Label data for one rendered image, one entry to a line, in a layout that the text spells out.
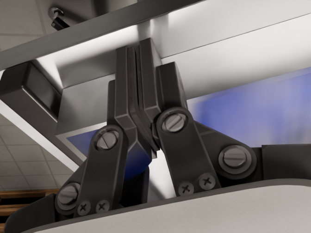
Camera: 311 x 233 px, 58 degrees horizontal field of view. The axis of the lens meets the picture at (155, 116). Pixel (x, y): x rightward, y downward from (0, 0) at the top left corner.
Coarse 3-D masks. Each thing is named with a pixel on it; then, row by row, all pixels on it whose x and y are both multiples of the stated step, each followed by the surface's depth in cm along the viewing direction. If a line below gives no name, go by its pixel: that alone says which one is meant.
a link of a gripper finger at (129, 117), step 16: (128, 48) 12; (128, 64) 11; (112, 80) 12; (128, 80) 11; (112, 96) 11; (128, 96) 10; (112, 112) 11; (128, 112) 10; (128, 128) 10; (144, 128) 10; (144, 144) 10; (128, 160) 10; (144, 160) 10; (80, 176) 10; (128, 176) 10; (64, 192) 9; (64, 208) 9
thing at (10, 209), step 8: (0, 192) 218; (8, 192) 218; (16, 192) 219; (24, 192) 219; (32, 192) 220; (40, 192) 221; (48, 192) 221; (56, 192) 221; (0, 200) 222; (0, 208) 210; (8, 208) 210; (16, 208) 210; (0, 216) 223; (8, 216) 224; (0, 224) 203; (0, 232) 205
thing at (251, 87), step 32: (256, 32) 15; (288, 32) 14; (192, 64) 15; (224, 64) 14; (256, 64) 14; (288, 64) 13; (64, 96) 17; (96, 96) 16; (192, 96) 14; (224, 96) 19; (256, 96) 19; (288, 96) 19; (64, 128) 15; (96, 128) 15; (224, 128) 22; (256, 128) 22; (288, 128) 22; (160, 160) 25; (160, 192) 30
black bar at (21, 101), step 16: (32, 64) 15; (0, 80) 15; (16, 80) 14; (32, 80) 15; (0, 96) 15; (16, 96) 15; (32, 96) 15; (48, 96) 16; (16, 112) 16; (32, 112) 16; (48, 112) 16; (48, 128) 17; (80, 160) 20
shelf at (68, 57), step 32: (160, 0) 15; (192, 0) 14; (224, 0) 14; (256, 0) 14; (288, 0) 14; (64, 32) 16; (96, 32) 15; (128, 32) 14; (160, 32) 15; (192, 32) 15; (224, 32) 15; (0, 64) 16; (64, 64) 16; (96, 64) 16; (32, 128) 20; (64, 160) 24
